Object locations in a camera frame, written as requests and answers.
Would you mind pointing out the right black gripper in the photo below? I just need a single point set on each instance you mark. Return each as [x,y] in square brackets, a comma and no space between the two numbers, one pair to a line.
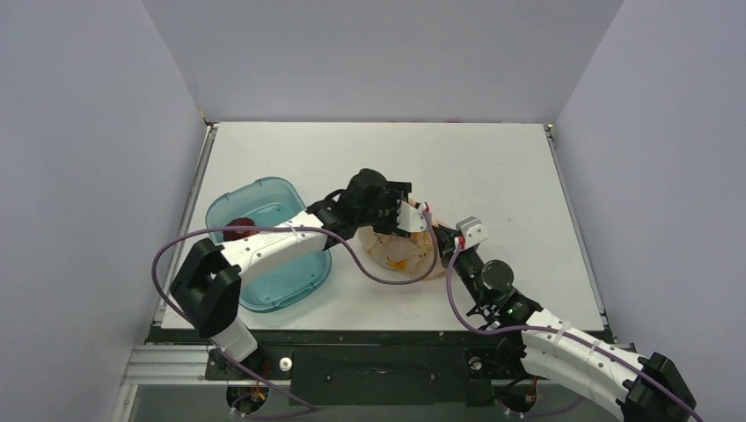
[448,240]

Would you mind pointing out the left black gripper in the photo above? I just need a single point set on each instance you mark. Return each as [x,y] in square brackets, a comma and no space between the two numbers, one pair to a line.
[393,193]

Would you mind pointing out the orange plastic bag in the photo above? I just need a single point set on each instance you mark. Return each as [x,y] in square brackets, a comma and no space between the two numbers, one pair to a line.
[420,249]

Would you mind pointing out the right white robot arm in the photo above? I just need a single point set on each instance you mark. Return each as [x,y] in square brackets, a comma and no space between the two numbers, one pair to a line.
[629,386]

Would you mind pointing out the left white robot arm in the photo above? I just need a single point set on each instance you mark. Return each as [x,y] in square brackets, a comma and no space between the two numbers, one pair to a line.
[207,286]

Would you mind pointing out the yellow fake fruit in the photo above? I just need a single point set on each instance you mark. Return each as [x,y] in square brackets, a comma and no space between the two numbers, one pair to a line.
[401,265]

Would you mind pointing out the red fake fruit in bin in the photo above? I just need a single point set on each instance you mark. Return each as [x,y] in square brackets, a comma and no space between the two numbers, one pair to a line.
[239,229]

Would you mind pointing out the teal plastic bin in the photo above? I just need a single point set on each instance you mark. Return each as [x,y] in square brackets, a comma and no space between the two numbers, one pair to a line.
[270,202]

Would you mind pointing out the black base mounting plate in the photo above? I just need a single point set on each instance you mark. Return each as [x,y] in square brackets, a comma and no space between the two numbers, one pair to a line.
[328,368]

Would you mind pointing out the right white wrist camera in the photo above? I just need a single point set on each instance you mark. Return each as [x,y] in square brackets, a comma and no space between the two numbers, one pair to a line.
[471,232]

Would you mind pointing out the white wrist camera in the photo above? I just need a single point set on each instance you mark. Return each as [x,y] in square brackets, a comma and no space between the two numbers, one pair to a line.
[471,232]
[412,217]

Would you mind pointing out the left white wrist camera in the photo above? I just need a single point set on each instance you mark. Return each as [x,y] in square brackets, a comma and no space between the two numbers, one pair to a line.
[412,217]

